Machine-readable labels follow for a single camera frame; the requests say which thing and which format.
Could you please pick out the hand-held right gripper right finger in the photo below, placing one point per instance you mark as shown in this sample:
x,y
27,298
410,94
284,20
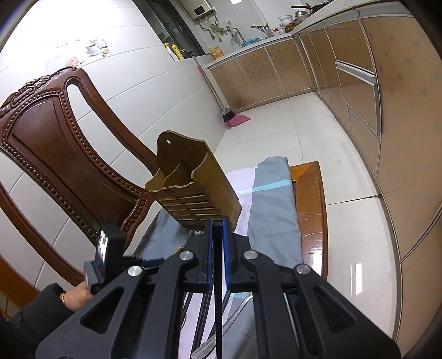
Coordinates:
x,y
227,255

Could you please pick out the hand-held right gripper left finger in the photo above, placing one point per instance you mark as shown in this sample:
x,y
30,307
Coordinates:
x,y
210,255

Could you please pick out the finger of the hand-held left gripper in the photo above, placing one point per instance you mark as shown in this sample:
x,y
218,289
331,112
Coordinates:
x,y
152,262

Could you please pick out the black chopstick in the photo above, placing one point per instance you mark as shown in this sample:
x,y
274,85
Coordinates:
x,y
218,310

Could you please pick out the bunch of black chopsticks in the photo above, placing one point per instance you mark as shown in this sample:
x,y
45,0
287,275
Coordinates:
x,y
198,317

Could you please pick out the metal spoon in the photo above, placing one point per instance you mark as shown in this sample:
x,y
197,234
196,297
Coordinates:
x,y
234,321

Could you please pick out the wooden slatted utensil holder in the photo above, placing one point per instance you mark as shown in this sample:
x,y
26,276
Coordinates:
x,y
207,172

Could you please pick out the person's left forearm black sleeve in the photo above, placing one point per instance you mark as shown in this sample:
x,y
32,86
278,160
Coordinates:
x,y
38,321

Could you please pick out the person's left hand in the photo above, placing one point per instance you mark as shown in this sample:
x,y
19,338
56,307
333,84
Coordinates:
x,y
77,297

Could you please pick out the grey and pink plaid cloth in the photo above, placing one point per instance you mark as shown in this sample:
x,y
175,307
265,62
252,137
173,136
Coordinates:
x,y
272,214

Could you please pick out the carved wooden chair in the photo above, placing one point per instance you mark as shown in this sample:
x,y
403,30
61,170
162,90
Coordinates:
x,y
45,145

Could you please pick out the pink dustpan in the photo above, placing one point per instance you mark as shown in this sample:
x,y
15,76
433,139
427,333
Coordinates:
x,y
240,120

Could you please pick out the broom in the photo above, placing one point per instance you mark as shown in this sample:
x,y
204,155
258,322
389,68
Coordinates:
x,y
215,93

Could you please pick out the beige kitchen cabinets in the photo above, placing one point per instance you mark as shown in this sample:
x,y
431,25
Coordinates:
x,y
262,72

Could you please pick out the yellow box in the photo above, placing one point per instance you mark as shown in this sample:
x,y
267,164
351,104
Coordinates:
x,y
217,51

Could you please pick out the yellow bottle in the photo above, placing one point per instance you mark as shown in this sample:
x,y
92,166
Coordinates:
x,y
178,51

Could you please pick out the blue basin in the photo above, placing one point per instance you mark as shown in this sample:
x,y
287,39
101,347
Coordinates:
x,y
250,42

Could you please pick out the metal faucet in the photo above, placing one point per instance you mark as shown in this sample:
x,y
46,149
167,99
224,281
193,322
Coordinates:
x,y
234,32

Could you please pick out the cutlery cup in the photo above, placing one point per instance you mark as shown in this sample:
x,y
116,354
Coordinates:
x,y
264,31

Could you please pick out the metal water pipes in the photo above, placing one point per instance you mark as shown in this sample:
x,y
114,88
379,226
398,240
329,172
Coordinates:
x,y
209,27

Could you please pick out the dark glass door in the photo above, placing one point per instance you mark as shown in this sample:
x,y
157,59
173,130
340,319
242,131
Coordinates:
x,y
172,24

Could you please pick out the white bowls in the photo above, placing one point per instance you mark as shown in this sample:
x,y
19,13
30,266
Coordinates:
x,y
286,20

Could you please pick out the white water heater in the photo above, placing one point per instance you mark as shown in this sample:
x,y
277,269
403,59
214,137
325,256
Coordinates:
x,y
200,8

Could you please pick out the steel bowl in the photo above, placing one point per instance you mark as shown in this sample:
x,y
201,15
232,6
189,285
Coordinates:
x,y
302,15

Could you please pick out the black frying pan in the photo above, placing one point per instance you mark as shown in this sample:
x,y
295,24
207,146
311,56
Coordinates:
x,y
310,6

